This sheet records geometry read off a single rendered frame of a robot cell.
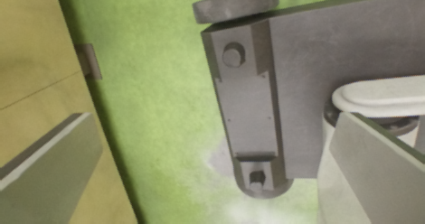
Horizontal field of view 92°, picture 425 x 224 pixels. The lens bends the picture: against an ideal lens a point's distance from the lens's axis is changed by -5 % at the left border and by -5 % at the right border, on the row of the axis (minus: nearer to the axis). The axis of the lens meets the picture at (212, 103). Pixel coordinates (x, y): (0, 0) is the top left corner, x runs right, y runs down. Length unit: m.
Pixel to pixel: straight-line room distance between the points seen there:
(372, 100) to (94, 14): 0.81
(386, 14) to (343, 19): 0.07
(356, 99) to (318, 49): 0.15
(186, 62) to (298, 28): 0.39
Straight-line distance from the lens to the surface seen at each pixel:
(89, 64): 0.96
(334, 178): 0.33
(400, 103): 0.42
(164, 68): 0.78
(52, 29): 0.81
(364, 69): 0.55
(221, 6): 0.47
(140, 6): 0.77
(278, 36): 0.49
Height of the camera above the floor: 0.65
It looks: 58 degrees down
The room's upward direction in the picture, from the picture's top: 153 degrees counter-clockwise
